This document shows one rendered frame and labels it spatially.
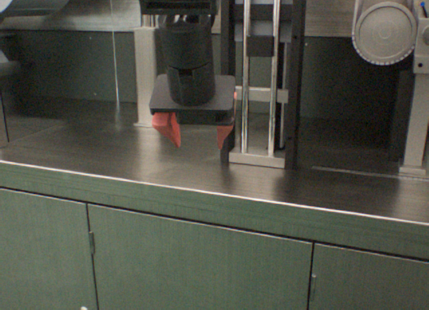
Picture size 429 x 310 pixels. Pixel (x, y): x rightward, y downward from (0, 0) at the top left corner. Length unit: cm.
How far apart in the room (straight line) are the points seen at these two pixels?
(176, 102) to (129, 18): 101
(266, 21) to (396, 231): 46
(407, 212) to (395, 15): 41
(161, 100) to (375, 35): 56
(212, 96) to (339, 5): 83
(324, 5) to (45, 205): 90
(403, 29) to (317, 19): 39
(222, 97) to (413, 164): 56
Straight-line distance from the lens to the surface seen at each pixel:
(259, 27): 92
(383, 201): 83
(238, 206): 81
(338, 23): 132
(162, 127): 56
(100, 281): 110
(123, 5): 154
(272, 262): 88
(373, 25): 100
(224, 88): 56
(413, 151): 99
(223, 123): 54
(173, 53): 49
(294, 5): 87
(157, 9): 48
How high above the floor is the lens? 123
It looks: 19 degrees down
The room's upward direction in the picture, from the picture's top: straight up
